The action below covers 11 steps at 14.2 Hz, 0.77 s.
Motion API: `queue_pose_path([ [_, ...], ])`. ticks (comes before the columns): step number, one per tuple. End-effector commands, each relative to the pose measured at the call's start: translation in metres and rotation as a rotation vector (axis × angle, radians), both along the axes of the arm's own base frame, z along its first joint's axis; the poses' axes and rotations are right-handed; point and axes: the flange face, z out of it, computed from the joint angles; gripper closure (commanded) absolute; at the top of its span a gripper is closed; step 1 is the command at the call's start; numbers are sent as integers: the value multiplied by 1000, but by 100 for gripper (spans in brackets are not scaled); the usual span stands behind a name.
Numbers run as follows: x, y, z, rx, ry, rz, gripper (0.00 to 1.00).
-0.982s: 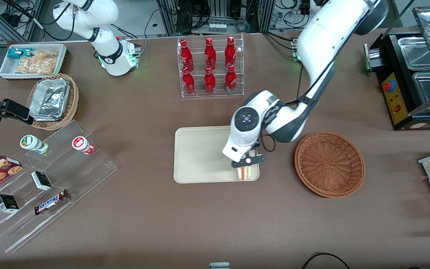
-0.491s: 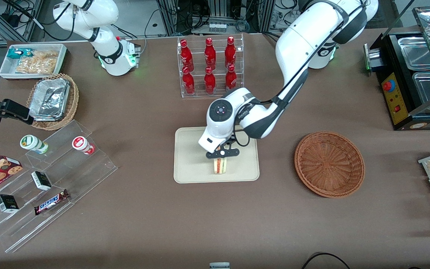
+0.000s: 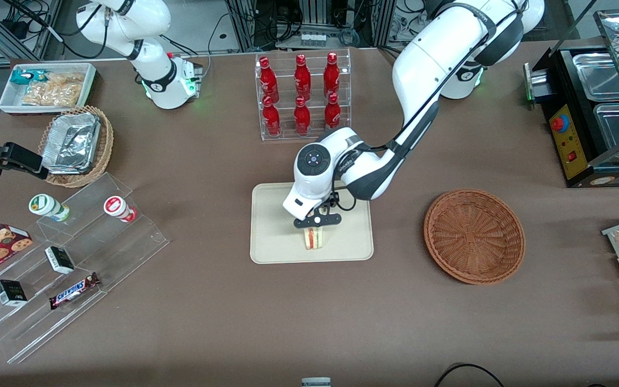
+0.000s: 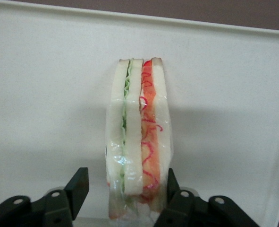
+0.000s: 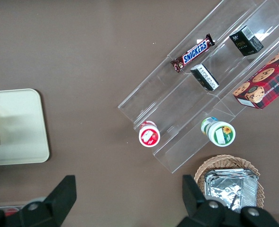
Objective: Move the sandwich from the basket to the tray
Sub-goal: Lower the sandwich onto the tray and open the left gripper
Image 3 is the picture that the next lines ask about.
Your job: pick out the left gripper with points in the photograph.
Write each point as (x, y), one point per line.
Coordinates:
(333, 197)

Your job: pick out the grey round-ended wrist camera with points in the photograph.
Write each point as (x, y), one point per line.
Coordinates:
(317, 220)

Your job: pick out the white connector strip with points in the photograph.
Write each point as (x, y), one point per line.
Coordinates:
(312, 40)

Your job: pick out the teal snack packet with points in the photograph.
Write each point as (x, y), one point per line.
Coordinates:
(26, 76)

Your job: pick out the triangular sandwich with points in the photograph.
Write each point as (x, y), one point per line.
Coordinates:
(314, 240)

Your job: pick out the brown wicker basket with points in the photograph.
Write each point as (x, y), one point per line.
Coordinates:
(473, 236)

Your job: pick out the black hot food cabinet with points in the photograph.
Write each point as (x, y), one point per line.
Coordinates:
(570, 145)

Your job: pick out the stack of foil trays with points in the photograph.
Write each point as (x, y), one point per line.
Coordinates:
(70, 142)

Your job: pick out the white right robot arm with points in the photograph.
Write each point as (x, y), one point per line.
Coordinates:
(155, 59)

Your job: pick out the green-lidded white cup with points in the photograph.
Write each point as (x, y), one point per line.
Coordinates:
(46, 206)

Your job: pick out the Snickers chocolate bar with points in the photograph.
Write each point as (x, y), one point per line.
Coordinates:
(73, 291)

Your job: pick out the small black box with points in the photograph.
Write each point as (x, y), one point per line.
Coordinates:
(59, 259)
(11, 293)

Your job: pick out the white rectangular snack bin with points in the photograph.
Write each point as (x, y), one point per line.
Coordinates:
(9, 102)

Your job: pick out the small grey device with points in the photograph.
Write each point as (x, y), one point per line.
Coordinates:
(316, 382)

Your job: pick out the aluminium equipment rack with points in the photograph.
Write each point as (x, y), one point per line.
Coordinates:
(315, 13)

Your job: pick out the red-lidded white cup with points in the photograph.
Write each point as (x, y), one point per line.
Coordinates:
(117, 207)

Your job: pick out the clear acrylic stepped shelf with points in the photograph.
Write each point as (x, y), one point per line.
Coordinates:
(100, 252)

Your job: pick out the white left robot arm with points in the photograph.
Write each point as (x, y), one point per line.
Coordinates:
(427, 59)

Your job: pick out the light wicker basket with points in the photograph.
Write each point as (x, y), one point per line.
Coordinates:
(104, 153)

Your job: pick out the red drink bottle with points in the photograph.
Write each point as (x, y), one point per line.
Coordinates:
(272, 121)
(332, 114)
(269, 83)
(302, 80)
(331, 78)
(302, 119)

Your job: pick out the clear acrylic bottle rack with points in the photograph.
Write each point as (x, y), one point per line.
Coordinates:
(317, 135)

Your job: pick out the beige plastic tray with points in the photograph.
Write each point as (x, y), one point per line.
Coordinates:
(272, 242)

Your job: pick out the clear bag of crackers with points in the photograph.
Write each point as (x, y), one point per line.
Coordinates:
(54, 92)

